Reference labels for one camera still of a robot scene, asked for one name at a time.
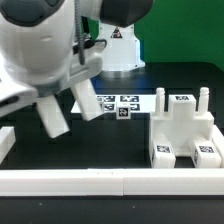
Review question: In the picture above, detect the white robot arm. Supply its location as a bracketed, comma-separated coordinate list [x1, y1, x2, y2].
[0, 0, 154, 120]

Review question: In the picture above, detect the white chair seat part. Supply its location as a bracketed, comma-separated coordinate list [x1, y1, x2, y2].
[149, 87, 214, 157]

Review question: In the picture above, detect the white right rail block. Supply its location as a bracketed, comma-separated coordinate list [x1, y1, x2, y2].
[212, 125, 224, 168]

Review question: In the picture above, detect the white marker sheet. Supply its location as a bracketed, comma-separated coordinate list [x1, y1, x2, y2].
[98, 94, 156, 113]

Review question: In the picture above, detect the white chair back long part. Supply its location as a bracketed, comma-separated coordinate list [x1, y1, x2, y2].
[36, 79, 103, 138]

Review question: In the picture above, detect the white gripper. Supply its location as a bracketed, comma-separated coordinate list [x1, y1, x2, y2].
[0, 53, 104, 118]

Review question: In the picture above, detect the white left rail block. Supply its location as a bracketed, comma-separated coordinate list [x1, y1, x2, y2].
[0, 126, 16, 164]

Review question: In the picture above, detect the white rail block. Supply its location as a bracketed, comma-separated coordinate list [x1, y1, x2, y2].
[212, 125, 224, 168]
[0, 126, 16, 164]

